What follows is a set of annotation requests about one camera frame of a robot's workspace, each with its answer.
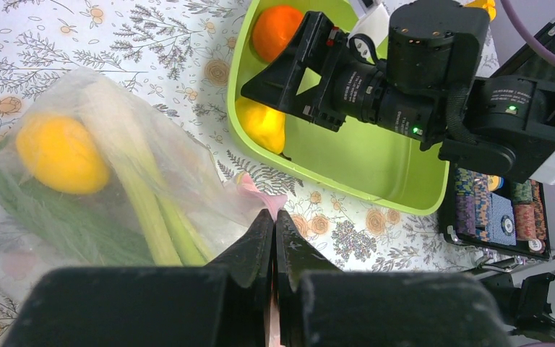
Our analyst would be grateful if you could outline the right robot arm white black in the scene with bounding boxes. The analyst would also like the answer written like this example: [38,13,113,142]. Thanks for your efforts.
[241,1,555,185]

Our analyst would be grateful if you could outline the white green toy leek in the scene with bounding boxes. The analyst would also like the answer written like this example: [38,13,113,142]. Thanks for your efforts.
[80,81,210,266]

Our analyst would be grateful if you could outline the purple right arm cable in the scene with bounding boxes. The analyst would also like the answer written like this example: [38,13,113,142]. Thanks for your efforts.
[499,0,555,86]

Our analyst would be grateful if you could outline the clear zip top bag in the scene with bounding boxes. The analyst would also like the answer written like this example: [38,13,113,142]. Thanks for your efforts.
[0,68,287,296]

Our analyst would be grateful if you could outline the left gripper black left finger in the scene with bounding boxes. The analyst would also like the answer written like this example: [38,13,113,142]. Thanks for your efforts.
[4,210,275,346]

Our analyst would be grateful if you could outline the orange toy fruit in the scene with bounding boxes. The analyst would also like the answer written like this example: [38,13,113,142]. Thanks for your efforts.
[251,5,304,63]

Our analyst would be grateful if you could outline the green plastic tray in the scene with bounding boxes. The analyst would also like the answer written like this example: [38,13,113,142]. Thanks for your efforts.
[226,1,449,215]

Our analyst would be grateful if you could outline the yellow blue brick tower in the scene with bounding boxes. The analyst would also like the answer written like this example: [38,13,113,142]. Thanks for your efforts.
[465,0,496,22]

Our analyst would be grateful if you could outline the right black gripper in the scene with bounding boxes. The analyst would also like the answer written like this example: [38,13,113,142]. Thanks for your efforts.
[241,11,441,149]

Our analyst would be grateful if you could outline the green toy cucumber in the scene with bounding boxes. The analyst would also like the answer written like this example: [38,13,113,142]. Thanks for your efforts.
[0,136,154,266]

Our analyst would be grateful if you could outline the floral table mat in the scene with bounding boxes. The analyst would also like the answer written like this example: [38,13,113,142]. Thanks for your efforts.
[0,0,501,347]

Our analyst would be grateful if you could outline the yellow toy lemon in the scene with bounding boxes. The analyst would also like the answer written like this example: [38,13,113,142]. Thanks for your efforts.
[14,113,111,195]

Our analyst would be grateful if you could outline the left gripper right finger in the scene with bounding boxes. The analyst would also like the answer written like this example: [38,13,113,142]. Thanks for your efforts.
[275,211,510,346]

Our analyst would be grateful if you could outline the black poker chip case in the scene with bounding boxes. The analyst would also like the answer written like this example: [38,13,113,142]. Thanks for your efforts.
[438,45,555,260]

